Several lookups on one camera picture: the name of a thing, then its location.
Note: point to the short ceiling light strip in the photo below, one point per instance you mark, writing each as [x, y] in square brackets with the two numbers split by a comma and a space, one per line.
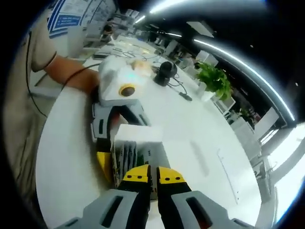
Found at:
[140, 19]

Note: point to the long curved ceiling light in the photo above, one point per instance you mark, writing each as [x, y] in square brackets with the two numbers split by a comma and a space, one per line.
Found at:
[159, 8]

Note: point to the white mesh office chair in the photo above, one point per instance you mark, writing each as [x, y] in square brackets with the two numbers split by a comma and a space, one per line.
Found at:
[245, 131]
[226, 106]

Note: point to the person in beige shirt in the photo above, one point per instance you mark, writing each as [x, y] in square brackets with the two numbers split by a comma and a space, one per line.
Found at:
[21, 95]

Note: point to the square ceiling vent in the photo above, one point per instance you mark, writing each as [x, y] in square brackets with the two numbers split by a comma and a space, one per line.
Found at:
[200, 28]

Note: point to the black round desktop device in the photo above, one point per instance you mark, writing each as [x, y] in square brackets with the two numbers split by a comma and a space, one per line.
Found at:
[166, 69]

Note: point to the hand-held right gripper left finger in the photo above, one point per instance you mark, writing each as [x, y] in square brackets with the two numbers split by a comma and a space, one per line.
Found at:
[95, 214]

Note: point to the small green plant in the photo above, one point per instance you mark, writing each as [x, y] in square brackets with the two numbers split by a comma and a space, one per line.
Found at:
[246, 114]

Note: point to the row of silver ganmaoling bags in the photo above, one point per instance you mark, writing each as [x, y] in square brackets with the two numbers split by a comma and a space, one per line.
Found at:
[126, 155]

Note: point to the small beige box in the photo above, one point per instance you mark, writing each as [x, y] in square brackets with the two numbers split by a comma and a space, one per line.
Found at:
[140, 66]

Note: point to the green white ganmaoling box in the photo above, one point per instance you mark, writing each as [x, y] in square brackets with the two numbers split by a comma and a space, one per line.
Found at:
[138, 133]

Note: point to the black flat device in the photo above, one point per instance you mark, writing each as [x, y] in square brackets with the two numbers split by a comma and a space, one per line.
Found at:
[100, 56]

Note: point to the long ceiling light strip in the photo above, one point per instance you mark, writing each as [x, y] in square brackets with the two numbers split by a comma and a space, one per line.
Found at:
[238, 61]

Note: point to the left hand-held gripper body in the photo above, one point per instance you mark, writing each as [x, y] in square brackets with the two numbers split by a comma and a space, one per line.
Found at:
[109, 81]

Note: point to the white table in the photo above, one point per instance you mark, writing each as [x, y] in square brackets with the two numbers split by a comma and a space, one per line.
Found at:
[190, 114]

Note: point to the blue white wall poster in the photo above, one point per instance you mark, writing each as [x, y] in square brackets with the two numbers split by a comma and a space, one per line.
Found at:
[66, 21]

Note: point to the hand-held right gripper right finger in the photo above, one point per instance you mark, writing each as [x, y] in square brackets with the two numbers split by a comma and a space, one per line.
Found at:
[175, 210]

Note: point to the white panel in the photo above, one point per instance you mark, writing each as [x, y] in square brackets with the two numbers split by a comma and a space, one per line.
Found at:
[76, 41]

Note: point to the green potted plant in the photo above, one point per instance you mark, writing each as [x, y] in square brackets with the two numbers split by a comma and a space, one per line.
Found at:
[214, 76]

